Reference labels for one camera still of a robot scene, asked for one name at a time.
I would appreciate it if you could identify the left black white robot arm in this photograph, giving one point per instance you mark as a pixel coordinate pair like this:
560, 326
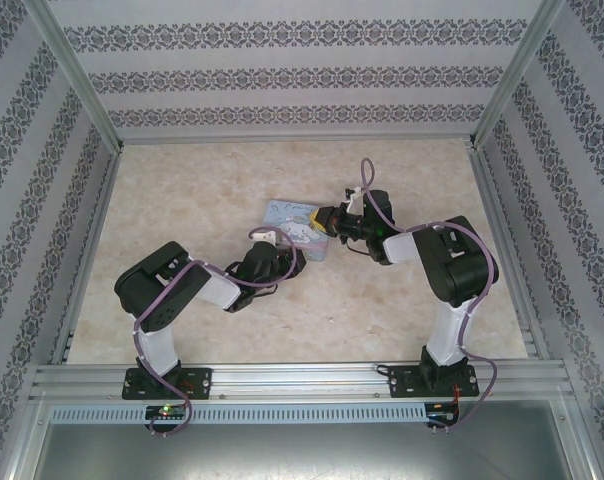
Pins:
157, 295

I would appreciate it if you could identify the small circuit board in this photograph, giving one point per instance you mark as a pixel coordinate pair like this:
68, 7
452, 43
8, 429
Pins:
166, 411
443, 417

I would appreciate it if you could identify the left small circuit board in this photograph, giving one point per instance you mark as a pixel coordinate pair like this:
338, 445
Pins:
166, 411

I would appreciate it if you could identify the right small circuit board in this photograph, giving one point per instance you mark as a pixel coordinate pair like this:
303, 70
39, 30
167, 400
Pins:
443, 417

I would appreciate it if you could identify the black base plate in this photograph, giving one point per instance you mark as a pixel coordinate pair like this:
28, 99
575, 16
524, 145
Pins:
202, 382
402, 382

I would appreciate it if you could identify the aluminium mounting rail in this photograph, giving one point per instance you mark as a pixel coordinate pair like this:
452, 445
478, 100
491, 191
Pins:
302, 380

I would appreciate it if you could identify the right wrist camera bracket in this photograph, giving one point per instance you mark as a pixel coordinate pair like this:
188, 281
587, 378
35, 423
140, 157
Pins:
353, 196

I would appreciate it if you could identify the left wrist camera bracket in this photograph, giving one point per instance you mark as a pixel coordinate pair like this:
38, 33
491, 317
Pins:
267, 234

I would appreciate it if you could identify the aluminium frame post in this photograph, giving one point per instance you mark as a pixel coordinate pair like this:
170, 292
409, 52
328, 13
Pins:
72, 70
517, 70

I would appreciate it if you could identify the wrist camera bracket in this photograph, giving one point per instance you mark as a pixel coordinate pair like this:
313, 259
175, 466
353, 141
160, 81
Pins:
267, 234
353, 196

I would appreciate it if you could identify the grey metal sheet panel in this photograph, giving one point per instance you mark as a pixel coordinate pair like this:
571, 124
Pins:
302, 455

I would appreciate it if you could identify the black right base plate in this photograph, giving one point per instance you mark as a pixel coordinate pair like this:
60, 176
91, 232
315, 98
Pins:
402, 382

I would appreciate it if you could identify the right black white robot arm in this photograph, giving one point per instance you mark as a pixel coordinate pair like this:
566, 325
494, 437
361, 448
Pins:
457, 270

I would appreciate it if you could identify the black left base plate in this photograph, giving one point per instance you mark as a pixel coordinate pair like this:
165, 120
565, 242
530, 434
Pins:
202, 382

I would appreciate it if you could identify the blue cartoon tin box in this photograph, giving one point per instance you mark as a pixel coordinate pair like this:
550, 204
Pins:
292, 222

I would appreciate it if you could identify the aluminium side rail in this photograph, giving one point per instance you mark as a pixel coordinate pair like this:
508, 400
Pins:
89, 250
507, 240

